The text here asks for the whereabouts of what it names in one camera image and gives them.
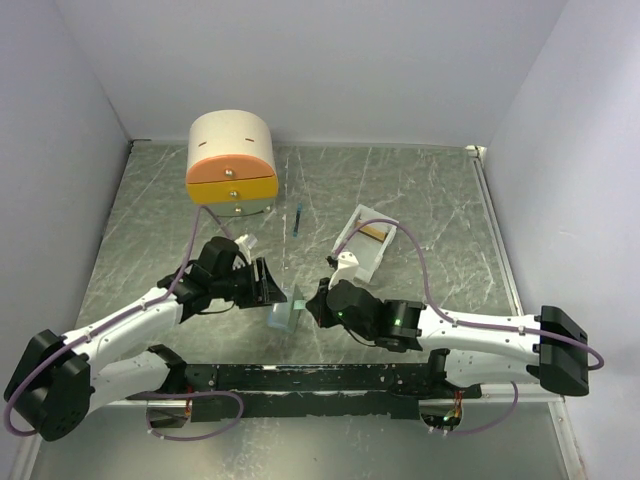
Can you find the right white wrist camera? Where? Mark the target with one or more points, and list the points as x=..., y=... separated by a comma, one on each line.
x=347, y=268

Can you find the black base bar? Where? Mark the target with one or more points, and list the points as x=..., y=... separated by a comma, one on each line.
x=298, y=391

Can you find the white plastic tray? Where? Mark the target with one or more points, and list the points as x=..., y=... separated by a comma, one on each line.
x=368, y=251

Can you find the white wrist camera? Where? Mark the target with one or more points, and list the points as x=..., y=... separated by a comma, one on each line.
x=245, y=244
x=347, y=268

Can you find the mint green card holder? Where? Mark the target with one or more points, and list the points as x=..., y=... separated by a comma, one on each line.
x=285, y=316

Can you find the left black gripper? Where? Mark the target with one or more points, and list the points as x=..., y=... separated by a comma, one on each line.
x=261, y=292

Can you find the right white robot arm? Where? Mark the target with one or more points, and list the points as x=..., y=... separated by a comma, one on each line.
x=548, y=348

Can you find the blue pen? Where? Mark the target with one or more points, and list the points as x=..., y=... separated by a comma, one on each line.
x=297, y=219

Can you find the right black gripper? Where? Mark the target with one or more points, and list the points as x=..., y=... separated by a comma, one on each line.
x=318, y=306

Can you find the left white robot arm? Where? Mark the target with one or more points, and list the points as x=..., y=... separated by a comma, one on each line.
x=62, y=378

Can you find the beige mini drawer cabinet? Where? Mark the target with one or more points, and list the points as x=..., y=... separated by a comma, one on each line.
x=230, y=163

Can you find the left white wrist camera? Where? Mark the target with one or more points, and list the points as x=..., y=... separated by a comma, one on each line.
x=245, y=244

